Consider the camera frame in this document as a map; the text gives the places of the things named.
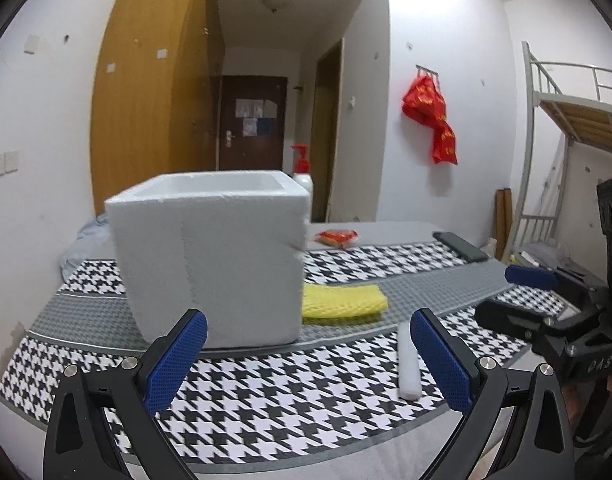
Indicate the paper notices on door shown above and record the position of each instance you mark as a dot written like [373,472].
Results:
[256,117]

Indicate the dark brown door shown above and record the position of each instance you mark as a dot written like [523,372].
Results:
[251,152]

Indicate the double wall switch panel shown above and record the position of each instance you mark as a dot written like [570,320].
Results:
[5,162]

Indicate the yellow cloth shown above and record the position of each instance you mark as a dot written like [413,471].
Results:
[343,302]

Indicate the wooden boards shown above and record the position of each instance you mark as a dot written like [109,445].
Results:
[502,220]

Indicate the white metal bunk bed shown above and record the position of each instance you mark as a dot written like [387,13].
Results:
[581,115]

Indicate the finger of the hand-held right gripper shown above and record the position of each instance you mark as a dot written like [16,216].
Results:
[531,277]
[506,317]

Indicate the round ceiling lamp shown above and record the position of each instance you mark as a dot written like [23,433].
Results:
[274,1]

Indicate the houndstooth patterned blanket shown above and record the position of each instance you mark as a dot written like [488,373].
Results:
[286,410]

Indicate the wooden doorway frame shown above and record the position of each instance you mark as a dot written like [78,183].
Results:
[328,150]

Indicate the dark grey flat case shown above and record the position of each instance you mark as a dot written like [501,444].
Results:
[461,246]

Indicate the red plastic bag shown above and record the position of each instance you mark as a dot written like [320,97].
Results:
[428,105]

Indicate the metal wall hook rack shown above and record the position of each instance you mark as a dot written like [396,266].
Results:
[428,71]

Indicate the red snack packet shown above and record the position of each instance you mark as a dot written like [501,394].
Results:
[337,238]

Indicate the white red-pump bottle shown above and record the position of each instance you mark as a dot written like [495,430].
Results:
[302,180]

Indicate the white foam box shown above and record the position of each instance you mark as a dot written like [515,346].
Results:
[211,260]

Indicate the blue-grey crumpled cloth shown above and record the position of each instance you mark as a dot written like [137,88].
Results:
[86,240]

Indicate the white tube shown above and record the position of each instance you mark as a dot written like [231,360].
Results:
[407,370]

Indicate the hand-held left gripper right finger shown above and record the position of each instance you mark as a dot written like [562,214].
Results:
[438,355]

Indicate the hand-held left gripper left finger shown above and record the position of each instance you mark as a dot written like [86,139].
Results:
[178,355]

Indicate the wooden wardrobe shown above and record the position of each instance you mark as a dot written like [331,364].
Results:
[146,110]

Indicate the white wall box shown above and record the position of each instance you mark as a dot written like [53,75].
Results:
[32,44]

